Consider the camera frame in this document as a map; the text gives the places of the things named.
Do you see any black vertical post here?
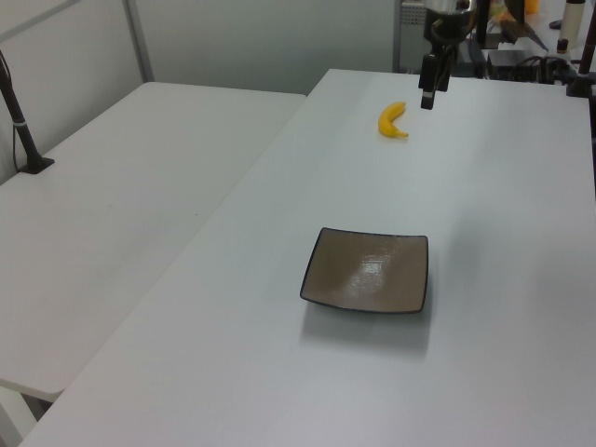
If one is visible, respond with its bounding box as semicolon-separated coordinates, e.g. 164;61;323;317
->
474;0;491;50

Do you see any white adjoining table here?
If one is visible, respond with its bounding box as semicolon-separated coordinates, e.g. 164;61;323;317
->
0;81;308;404

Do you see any brown and black feathered object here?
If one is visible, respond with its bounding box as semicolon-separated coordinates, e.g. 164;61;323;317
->
500;17;551;51

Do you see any black electronics box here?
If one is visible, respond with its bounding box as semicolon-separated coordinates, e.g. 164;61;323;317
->
486;48;541;81

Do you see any yellow banana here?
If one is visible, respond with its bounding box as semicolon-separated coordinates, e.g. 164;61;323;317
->
377;101;411;140

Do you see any black clamp camera stand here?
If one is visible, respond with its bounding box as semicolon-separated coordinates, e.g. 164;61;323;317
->
564;27;596;98

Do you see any grey perforated computer case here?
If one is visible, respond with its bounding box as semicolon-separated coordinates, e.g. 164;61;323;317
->
392;0;427;74

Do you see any square brown ceramic plate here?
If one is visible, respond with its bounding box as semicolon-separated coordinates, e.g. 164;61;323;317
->
299;226;429;315

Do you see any dark robot gripper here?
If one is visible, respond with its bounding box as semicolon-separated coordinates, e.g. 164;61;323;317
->
417;8;473;111

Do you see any black stand with white band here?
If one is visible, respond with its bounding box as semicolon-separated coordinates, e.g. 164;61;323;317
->
0;48;56;176

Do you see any white cylinder with black cap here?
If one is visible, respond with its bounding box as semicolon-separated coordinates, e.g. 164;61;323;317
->
558;0;587;44

